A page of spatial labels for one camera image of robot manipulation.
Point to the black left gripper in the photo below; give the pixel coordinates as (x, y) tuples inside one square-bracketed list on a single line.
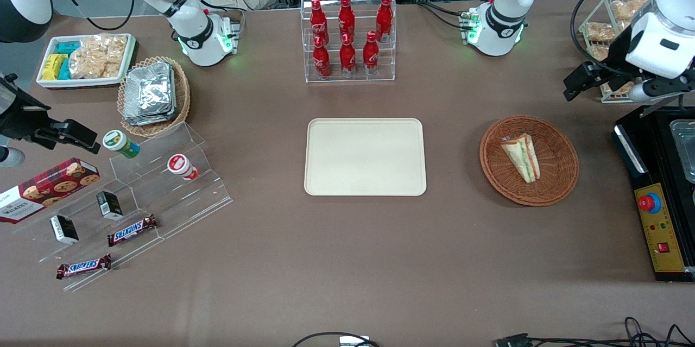
[(618, 52)]

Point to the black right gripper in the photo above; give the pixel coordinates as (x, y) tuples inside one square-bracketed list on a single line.
[(16, 119)]

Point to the triangle sandwich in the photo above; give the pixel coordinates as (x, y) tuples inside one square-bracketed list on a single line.
[(524, 158)]

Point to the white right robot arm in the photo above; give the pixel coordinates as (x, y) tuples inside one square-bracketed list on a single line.
[(198, 37)]

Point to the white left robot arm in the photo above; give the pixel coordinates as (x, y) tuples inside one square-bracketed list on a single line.
[(499, 21)]

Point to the white rectangular snack tray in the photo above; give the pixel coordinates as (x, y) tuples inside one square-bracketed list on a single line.
[(49, 83)]

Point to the round brown wicker basket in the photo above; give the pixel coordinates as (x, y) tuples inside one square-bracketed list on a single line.
[(559, 173)]

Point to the oval light wicker basket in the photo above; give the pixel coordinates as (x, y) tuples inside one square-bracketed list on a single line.
[(182, 97)]

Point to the beige plastic tray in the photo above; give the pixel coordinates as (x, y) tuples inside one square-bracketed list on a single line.
[(364, 157)]

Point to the clear bag of fried snacks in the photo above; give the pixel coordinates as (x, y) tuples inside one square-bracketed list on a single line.
[(600, 32), (630, 9), (619, 88), (598, 52)]

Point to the green lidded snack cup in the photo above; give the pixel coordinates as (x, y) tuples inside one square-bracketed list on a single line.
[(119, 143)]

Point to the red tartan cookie box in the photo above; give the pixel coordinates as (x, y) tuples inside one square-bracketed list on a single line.
[(43, 189)]

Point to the teal snack pack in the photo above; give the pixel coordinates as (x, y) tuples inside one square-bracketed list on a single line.
[(65, 70), (68, 47)]

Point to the yellow snack pack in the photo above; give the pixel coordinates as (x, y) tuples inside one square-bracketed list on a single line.
[(51, 67)]

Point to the small black carton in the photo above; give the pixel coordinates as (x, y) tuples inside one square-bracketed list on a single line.
[(64, 229), (110, 206)]

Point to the clear bag of crackers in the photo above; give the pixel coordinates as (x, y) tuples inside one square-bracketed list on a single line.
[(98, 56)]

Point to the silver foil packet stack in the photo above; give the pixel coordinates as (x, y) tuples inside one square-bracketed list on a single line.
[(149, 94)]

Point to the black control box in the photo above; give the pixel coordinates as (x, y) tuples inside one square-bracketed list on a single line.
[(659, 135)]

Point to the brown snickers bar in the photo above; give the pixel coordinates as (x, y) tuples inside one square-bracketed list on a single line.
[(132, 230), (84, 266)]

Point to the red lidded snack cup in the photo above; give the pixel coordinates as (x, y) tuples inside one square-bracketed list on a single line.
[(182, 166)]

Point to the clear plastic container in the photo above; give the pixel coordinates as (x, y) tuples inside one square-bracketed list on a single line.
[(684, 146)]

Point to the clear acrylic stepped display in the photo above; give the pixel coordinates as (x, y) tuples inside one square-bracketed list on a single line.
[(179, 200)]

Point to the red emergency stop button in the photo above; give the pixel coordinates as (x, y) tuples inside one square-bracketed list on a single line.
[(649, 203)]

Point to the red cola bottle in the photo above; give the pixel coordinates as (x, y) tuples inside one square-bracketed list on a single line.
[(317, 21), (371, 55), (346, 18), (347, 58), (321, 60), (384, 18)]

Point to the clear acrylic bottle rack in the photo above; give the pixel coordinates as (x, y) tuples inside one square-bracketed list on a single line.
[(358, 80)]

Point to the white plug connector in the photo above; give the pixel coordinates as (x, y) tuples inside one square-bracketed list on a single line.
[(354, 341)]

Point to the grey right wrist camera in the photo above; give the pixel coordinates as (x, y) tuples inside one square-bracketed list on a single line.
[(11, 157)]

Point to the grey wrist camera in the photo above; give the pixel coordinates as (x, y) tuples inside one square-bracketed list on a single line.
[(659, 90), (11, 157)]

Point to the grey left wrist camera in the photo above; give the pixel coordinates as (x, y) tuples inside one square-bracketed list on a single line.
[(659, 90)]

